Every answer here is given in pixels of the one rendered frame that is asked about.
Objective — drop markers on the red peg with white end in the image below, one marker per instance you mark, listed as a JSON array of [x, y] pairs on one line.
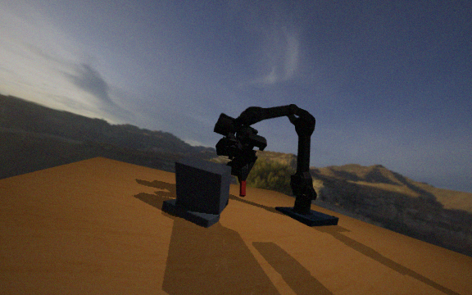
[[242, 192]]

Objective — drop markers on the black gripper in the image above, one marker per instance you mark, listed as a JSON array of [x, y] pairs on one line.
[[245, 159]]

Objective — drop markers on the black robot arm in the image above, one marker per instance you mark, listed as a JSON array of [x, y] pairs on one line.
[[301, 182]]

